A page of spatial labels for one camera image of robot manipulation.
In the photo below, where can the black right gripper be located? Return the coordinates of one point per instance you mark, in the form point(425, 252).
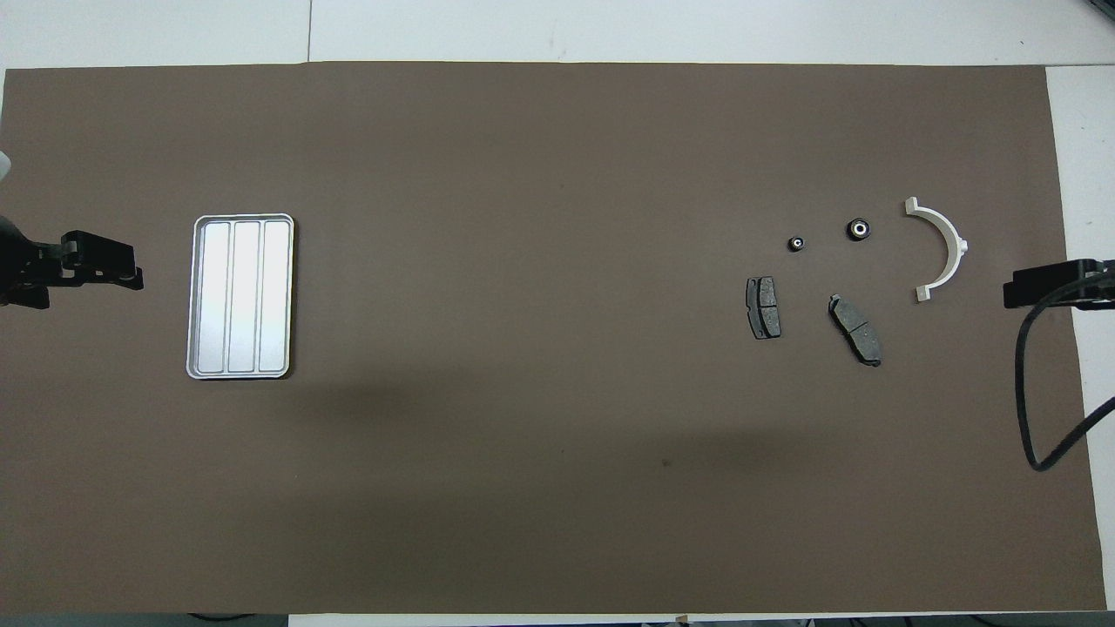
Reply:
point(1058, 279)

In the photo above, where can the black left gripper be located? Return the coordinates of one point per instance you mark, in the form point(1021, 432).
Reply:
point(96, 252)

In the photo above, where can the large black bearing gear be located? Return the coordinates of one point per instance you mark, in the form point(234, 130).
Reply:
point(858, 229)

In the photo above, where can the silver metal tray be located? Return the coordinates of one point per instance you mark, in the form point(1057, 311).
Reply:
point(244, 296)

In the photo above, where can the long dark brake pad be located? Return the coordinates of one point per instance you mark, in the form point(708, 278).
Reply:
point(858, 333)

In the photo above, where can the short dark brake pad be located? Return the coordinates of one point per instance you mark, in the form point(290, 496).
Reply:
point(766, 305)

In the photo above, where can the brown table mat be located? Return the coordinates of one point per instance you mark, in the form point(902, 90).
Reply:
point(557, 488)

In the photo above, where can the white semicircular bracket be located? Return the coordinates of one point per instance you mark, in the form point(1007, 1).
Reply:
point(955, 242)

